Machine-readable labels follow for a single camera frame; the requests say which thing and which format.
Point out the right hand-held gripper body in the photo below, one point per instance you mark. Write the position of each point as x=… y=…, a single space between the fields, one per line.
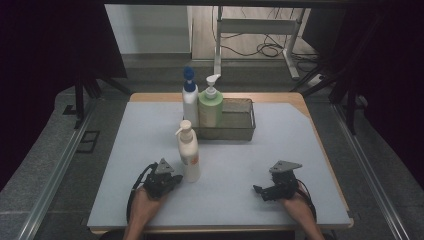
x=285 y=185

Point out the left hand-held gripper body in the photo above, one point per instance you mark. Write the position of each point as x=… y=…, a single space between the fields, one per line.
x=160 y=183

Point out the cream ribbed pump bottle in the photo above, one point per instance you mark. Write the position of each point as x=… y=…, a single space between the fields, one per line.
x=189 y=156

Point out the grey metal mesh basket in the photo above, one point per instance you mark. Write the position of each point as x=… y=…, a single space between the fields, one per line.
x=238 y=123

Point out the green pump bottle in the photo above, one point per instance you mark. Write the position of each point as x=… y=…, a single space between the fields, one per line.
x=210 y=110

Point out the white bottle with blue cap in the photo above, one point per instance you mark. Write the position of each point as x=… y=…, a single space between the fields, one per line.
x=190 y=103

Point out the person's left hand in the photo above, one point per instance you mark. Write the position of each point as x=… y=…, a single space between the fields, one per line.
x=148 y=204

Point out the person's right hand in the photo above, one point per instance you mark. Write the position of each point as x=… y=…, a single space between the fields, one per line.
x=298 y=206

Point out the light grey table mat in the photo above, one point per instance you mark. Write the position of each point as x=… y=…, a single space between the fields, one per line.
x=233 y=186

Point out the wooden table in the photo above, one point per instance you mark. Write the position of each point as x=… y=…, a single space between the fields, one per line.
x=156 y=97

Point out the black metal stand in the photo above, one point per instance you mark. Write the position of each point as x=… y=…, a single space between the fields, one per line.
x=350 y=110
x=79 y=100

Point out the dark curtain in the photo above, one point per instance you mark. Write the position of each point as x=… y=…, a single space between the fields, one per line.
x=390 y=73
x=50 y=66

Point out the white panel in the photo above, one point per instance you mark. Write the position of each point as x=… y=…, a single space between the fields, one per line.
x=148 y=28

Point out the aluminium rail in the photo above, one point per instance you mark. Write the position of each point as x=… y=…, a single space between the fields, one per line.
x=56 y=173
x=370 y=173

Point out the white metal desk frame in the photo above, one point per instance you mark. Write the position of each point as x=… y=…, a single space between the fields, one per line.
x=256 y=26

